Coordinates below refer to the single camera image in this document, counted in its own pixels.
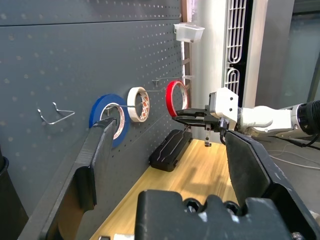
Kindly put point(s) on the silver single peg hook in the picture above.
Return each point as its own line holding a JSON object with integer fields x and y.
{"x": 156, "y": 81}
{"x": 127, "y": 106}
{"x": 155, "y": 90}

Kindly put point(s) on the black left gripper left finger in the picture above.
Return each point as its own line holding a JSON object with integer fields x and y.
{"x": 95, "y": 145}

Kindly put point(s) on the blue tape roll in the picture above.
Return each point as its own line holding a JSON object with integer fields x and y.
{"x": 100, "y": 102}

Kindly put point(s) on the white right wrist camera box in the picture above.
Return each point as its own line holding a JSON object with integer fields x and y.
{"x": 223, "y": 105}

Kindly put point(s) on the white plastic bin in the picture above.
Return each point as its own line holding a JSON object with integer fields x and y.
{"x": 187, "y": 33}

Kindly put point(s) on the long black tool case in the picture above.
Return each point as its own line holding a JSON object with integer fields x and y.
{"x": 170, "y": 150}

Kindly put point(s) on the red tape roll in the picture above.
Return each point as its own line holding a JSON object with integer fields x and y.
{"x": 168, "y": 95}

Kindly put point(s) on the white slotted panel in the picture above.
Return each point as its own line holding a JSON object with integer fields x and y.
{"x": 233, "y": 50}

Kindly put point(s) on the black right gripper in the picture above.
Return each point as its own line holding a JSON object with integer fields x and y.
{"x": 208, "y": 135}

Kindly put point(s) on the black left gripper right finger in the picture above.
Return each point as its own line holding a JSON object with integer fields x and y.
{"x": 250, "y": 170}

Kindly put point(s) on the black plastic cup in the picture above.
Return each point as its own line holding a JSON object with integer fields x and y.
{"x": 10, "y": 200}

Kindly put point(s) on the grey metal pegboard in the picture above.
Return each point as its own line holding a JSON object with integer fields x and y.
{"x": 50, "y": 62}

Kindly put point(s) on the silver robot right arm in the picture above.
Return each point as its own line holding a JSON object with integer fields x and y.
{"x": 275, "y": 120}

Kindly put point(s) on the white tape roll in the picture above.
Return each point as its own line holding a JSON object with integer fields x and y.
{"x": 132, "y": 92}

